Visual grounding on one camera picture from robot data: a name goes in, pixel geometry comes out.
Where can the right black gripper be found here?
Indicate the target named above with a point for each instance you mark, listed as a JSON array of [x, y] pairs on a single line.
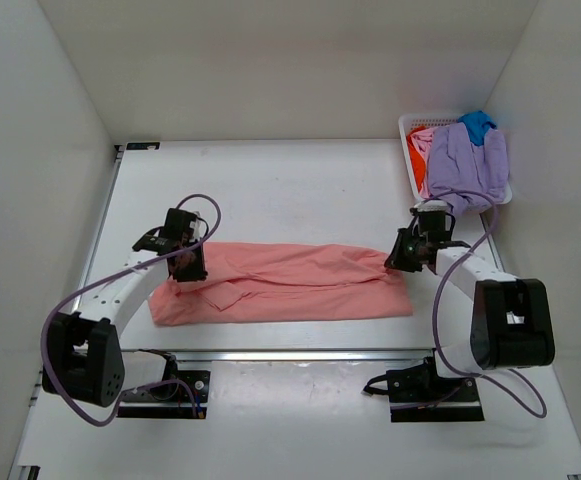
[[402, 255]]

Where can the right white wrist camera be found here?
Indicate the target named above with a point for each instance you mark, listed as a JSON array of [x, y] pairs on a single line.
[[431, 205]]

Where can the orange t shirt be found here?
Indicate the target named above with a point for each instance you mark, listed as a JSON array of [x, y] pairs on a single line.
[[418, 166]]

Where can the light pink garment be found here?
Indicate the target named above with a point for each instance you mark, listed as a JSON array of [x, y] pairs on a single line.
[[421, 139]]

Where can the black label sticker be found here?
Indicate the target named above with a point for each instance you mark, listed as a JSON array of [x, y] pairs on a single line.
[[142, 146]]

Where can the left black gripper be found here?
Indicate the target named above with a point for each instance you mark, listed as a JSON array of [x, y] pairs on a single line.
[[188, 265]]

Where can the white plastic laundry basket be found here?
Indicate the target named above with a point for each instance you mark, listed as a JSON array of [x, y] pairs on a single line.
[[407, 124]]

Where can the blue t shirt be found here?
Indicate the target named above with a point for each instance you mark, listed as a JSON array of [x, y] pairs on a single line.
[[477, 124]]

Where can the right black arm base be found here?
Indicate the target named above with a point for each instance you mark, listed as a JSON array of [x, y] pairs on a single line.
[[417, 394]]

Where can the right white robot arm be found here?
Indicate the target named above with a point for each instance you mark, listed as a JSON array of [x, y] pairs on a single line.
[[511, 324]]

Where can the lavender t shirt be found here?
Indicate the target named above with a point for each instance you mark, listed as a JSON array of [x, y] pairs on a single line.
[[467, 176]]

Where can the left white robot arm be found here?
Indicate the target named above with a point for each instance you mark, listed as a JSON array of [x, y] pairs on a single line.
[[83, 361]]

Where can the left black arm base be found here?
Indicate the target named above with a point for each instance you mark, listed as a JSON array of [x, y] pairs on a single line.
[[187, 398]]

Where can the pink t shirt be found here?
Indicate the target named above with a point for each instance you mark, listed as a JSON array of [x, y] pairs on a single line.
[[262, 283]]

